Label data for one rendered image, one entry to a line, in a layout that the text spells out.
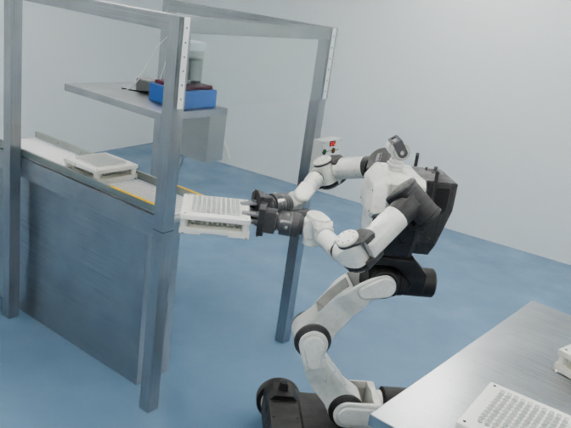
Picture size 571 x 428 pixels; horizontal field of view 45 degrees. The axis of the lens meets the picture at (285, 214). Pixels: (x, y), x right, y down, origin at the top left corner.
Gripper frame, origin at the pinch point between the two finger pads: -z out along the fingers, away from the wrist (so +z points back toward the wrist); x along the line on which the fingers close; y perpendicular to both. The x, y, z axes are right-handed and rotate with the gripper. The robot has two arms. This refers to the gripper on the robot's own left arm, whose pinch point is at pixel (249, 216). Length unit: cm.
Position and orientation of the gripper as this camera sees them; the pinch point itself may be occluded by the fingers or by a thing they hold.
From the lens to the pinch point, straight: 243.6
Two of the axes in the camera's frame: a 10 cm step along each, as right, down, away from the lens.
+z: 9.9, 1.6, -0.1
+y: 0.6, -3.0, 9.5
